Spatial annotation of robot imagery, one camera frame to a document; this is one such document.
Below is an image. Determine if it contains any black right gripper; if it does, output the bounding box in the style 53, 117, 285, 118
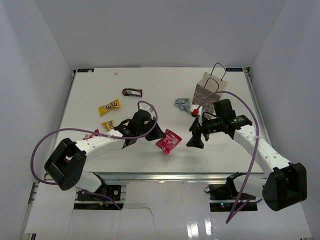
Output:
186, 114, 223, 149

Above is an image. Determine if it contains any red snack packet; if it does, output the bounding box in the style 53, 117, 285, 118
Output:
155, 129, 182, 155

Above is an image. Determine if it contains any red twisted candy packet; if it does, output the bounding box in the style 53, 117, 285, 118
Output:
83, 128, 100, 140

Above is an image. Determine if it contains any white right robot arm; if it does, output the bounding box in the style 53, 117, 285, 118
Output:
186, 99, 307, 212

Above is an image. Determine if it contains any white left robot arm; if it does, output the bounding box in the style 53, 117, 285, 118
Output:
44, 109, 166, 200

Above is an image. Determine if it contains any brown paper coffee bag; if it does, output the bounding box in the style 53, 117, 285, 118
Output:
191, 62, 228, 115

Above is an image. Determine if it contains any grey blue snack packet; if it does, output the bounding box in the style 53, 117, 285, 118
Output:
174, 98, 190, 113

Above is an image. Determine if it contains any small yellow M&M packet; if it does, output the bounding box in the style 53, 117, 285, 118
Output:
102, 120, 116, 132

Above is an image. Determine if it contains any large yellow M&M packet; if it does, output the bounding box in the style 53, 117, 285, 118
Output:
98, 98, 121, 117

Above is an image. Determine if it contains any brown chocolate bar wrapper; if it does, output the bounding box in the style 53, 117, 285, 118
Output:
122, 88, 143, 98

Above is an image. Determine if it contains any blue label right corner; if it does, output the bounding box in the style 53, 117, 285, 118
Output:
225, 67, 243, 72

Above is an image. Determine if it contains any blue label corner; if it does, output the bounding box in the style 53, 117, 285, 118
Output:
225, 67, 243, 72
76, 68, 95, 73

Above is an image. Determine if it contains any blue label left corner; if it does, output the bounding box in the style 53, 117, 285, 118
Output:
76, 68, 95, 73

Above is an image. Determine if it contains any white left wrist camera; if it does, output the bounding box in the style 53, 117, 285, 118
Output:
138, 104, 154, 116

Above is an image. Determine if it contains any aluminium front rail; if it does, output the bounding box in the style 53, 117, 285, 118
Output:
97, 172, 234, 182

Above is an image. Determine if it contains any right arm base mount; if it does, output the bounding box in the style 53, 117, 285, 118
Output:
204, 179, 259, 213

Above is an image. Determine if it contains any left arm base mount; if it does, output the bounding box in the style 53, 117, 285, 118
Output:
76, 185, 122, 202

